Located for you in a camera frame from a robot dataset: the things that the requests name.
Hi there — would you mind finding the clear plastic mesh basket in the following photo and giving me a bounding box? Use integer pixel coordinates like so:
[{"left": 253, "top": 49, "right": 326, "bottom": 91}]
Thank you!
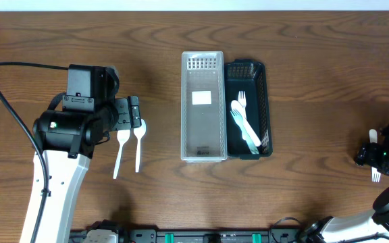
[{"left": 181, "top": 51, "right": 228, "bottom": 163}]

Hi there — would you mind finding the pale green plastic fork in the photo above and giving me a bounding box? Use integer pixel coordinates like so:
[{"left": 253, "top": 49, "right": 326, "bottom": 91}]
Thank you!
[{"left": 230, "top": 109, "right": 259, "bottom": 155}]

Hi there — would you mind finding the white plastic fork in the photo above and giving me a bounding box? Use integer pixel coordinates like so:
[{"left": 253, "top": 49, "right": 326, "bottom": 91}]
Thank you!
[
  {"left": 369, "top": 129, "right": 381, "bottom": 183},
  {"left": 238, "top": 90, "right": 247, "bottom": 118}
]

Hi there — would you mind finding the white plastic spoon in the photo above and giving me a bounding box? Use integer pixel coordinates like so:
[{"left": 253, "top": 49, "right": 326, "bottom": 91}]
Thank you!
[
  {"left": 113, "top": 130, "right": 131, "bottom": 180},
  {"left": 231, "top": 100, "right": 261, "bottom": 146},
  {"left": 133, "top": 119, "right": 147, "bottom": 173}
]

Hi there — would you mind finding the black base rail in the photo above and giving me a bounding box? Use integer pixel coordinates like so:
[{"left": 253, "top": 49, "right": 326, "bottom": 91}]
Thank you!
[{"left": 68, "top": 220, "right": 301, "bottom": 243}]

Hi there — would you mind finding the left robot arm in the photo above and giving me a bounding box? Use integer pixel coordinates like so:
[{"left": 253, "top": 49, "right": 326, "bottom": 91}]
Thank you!
[{"left": 20, "top": 64, "right": 144, "bottom": 242}]

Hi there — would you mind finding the black plastic mesh basket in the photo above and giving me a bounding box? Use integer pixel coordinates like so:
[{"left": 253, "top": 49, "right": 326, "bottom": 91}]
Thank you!
[{"left": 224, "top": 59, "right": 273, "bottom": 160}]

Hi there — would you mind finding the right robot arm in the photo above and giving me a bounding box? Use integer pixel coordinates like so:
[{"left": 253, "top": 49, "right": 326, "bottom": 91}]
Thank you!
[{"left": 301, "top": 125, "right": 389, "bottom": 242}]

